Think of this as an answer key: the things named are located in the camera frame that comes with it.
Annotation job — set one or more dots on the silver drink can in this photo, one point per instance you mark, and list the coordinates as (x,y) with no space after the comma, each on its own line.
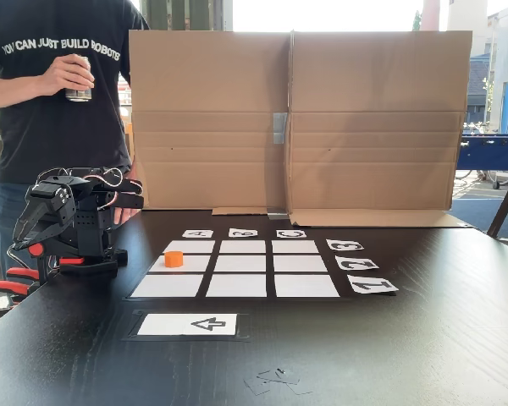
(78,95)

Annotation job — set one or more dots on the orange hexagonal token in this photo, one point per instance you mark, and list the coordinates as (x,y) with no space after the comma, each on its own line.
(173,259)

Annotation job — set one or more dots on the white nine-square grid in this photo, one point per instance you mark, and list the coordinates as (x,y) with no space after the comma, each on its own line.
(239,268)

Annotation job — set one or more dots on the person's left hand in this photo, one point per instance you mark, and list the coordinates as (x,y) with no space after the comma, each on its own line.
(125,215)

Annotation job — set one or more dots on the person's right hand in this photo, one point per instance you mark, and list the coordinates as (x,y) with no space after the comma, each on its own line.
(63,76)

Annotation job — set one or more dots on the standing person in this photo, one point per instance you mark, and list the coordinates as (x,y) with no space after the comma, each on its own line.
(59,139)

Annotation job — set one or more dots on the paper sheet letter A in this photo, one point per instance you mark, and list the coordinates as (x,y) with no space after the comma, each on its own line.
(197,234)

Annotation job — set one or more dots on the white arrow paper sheet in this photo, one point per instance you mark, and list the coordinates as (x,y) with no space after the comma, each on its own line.
(165,325)

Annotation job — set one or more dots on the brown cardboard box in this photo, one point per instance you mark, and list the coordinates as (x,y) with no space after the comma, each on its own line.
(377,127)
(207,127)

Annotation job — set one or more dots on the paper sheet letter B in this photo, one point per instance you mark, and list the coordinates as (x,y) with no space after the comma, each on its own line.
(243,233)

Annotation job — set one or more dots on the paper sheet letter C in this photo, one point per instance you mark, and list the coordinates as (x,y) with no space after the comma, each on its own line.
(291,234)

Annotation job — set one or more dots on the transparent tape patch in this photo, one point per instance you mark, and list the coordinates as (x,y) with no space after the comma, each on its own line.
(275,380)

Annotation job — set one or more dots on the paper sheet number 3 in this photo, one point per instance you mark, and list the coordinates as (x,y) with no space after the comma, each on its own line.
(345,245)

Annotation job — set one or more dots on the paper sheet number 2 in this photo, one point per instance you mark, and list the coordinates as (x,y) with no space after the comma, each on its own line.
(356,263)

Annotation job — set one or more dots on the paper sheet number 1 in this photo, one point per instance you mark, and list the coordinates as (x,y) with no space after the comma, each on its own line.
(372,285)

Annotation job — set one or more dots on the grey duct tape strip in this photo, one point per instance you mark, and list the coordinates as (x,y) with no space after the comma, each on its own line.
(277,213)
(279,127)

